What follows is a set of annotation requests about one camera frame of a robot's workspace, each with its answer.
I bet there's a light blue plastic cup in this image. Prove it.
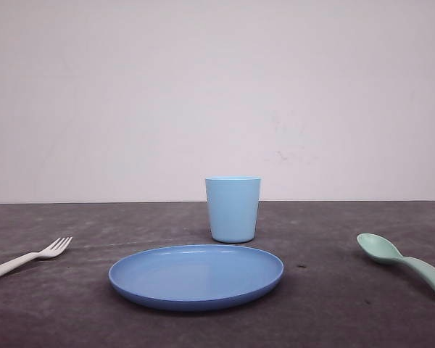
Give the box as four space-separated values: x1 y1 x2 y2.
205 176 261 244

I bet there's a mint green plastic spoon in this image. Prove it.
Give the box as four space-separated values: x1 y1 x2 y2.
356 233 435 291

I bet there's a white plastic fork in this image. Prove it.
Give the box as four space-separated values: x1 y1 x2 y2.
0 236 73 277

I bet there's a blue plastic plate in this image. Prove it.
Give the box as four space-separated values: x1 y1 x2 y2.
108 244 284 312

